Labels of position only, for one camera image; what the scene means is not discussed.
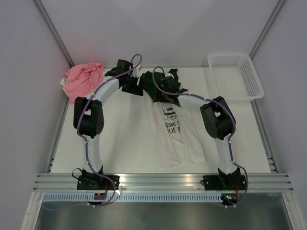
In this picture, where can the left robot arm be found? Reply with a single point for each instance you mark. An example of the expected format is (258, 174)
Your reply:
(88, 118)

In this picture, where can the cream white t-shirt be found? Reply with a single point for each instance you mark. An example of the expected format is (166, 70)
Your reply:
(62, 82)

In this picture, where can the white and green t-shirt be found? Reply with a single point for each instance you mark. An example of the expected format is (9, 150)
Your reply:
(173, 128)

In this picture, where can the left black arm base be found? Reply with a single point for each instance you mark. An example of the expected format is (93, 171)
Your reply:
(93, 182)

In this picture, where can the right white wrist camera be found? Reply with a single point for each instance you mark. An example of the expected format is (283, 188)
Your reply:
(167, 76)

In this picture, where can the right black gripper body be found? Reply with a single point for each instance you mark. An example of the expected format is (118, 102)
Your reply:
(164, 98)

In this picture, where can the aluminium mounting rail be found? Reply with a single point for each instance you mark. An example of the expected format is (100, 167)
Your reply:
(190, 182)

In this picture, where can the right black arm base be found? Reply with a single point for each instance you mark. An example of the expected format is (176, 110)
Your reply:
(219, 183)

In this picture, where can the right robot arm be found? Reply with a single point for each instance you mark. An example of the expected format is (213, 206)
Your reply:
(218, 120)

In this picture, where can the white slotted cable duct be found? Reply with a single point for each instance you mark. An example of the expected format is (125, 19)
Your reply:
(135, 197)

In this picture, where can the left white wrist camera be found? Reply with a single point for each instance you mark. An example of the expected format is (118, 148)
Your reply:
(137, 71)

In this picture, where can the pink t-shirt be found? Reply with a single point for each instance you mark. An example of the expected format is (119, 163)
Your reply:
(82, 81)

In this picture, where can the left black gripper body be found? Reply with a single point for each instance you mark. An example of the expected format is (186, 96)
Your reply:
(131, 86)

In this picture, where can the white plastic basket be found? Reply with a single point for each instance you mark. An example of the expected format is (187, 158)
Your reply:
(234, 77)

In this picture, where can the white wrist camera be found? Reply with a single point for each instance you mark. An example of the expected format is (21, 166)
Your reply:
(137, 71)
(167, 76)

